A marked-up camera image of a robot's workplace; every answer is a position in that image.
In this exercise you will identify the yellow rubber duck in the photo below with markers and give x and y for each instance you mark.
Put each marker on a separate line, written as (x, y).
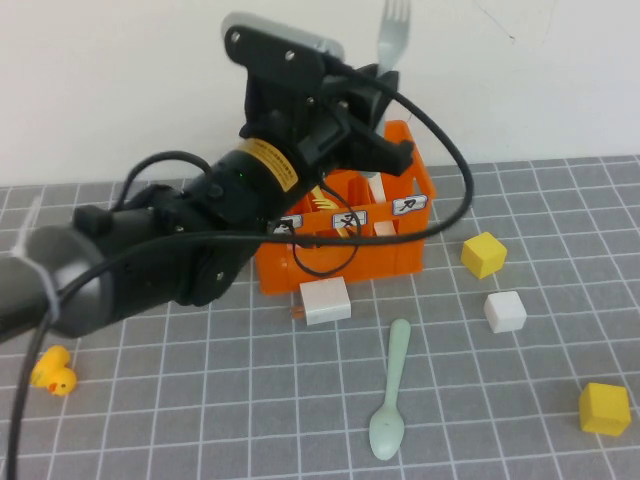
(57, 375)

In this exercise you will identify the paper label with fork character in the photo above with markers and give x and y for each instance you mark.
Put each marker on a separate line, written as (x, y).
(350, 217)

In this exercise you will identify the white cube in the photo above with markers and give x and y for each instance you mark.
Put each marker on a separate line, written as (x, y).
(505, 312)

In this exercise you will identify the white power adapter block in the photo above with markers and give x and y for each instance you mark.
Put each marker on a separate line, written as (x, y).
(327, 300)

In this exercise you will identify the paper label with knife character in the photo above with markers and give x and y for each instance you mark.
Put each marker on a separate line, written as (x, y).
(410, 205)

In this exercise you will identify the paper label with spoon character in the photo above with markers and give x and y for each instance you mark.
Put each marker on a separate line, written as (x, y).
(292, 222)

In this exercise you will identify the grey checked table mat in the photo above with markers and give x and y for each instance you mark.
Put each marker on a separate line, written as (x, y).
(500, 375)

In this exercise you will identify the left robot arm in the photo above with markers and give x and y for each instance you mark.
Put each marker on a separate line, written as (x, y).
(150, 260)

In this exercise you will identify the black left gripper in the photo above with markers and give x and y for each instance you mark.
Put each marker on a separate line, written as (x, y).
(295, 130)

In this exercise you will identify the mint green plastic spoon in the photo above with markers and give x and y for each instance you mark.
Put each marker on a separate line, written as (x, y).
(386, 435)

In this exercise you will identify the yellow cube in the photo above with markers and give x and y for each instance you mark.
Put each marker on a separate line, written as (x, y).
(482, 255)
(604, 409)

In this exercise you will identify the white zip tie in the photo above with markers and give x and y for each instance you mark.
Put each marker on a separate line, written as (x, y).
(47, 285)

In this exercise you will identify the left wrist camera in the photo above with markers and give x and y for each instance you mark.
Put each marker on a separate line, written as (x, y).
(280, 42)

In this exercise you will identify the grey plastic fork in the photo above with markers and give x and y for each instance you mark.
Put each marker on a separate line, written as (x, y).
(392, 45)

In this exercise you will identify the orange plastic cutlery holder crate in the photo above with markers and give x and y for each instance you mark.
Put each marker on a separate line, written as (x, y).
(400, 250)

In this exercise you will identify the yellow plastic fork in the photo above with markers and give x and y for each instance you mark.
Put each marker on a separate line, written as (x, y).
(325, 203)

